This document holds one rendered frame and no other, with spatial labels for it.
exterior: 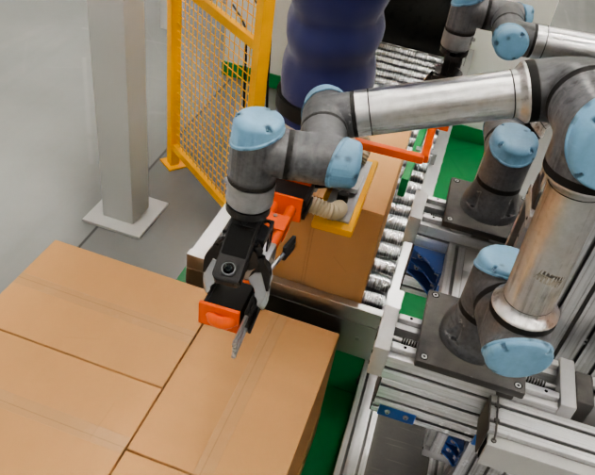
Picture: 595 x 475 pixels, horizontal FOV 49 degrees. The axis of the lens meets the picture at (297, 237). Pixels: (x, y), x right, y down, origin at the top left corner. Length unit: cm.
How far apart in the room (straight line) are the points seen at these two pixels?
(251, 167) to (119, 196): 220
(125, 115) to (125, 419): 145
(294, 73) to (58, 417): 105
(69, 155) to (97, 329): 184
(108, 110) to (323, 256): 129
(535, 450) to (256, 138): 86
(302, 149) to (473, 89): 29
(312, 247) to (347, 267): 12
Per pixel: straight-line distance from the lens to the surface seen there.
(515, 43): 156
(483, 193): 175
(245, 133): 92
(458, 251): 180
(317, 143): 94
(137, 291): 210
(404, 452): 224
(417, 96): 104
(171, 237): 313
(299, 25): 143
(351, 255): 195
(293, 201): 136
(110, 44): 274
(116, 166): 302
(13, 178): 357
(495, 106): 105
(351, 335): 211
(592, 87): 99
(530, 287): 111
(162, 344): 195
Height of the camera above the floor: 203
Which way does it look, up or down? 39 degrees down
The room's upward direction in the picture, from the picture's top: 9 degrees clockwise
